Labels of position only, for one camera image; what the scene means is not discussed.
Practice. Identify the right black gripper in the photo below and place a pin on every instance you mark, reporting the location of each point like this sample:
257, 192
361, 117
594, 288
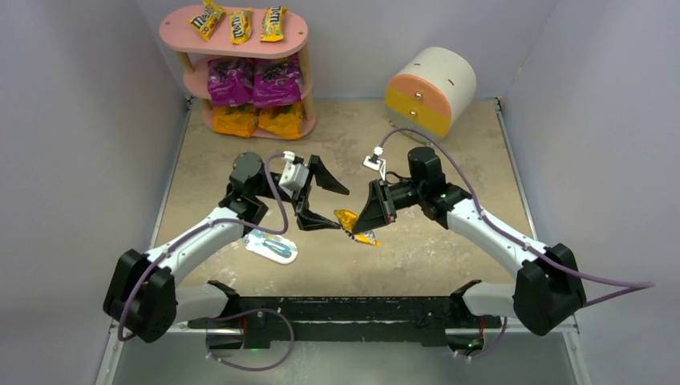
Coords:
382, 201

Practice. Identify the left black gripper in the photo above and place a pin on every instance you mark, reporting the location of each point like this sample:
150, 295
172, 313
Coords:
305, 196

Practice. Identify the orange gummy candy bag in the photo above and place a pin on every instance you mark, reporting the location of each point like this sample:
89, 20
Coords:
283, 121
239, 120

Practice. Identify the purple grape candy bag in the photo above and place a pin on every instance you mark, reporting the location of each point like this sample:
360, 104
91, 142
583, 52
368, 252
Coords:
277, 82
230, 81

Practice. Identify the yellow M&M bag bottom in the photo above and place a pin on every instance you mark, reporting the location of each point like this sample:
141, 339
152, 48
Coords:
272, 24

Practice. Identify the yellow m&m bag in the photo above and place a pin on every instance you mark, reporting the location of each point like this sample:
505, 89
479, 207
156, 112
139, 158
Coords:
240, 25
272, 24
206, 23

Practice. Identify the yellow M&M bag top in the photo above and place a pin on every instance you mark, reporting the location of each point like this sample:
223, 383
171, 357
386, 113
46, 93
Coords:
240, 25

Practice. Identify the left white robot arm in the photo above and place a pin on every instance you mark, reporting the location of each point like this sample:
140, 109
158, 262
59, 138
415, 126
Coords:
142, 295

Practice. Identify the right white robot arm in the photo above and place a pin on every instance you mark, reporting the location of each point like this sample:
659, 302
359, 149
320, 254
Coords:
544, 292

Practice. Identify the pink three-tier shelf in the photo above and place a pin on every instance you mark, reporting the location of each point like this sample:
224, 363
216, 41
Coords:
198, 38

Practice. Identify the blue toy blister pack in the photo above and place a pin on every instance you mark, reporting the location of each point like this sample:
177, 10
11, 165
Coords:
270, 246

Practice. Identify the round pastel drawer cabinet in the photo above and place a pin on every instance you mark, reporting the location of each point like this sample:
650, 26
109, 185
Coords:
430, 92

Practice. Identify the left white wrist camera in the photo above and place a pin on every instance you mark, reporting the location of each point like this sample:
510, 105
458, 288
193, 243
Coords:
294, 175

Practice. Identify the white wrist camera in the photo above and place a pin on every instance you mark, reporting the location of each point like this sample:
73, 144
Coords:
294, 175
375, 162

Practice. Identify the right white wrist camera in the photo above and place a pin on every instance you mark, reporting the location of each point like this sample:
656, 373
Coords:
375, 162

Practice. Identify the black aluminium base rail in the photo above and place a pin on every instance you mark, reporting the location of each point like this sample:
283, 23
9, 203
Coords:
428, 321

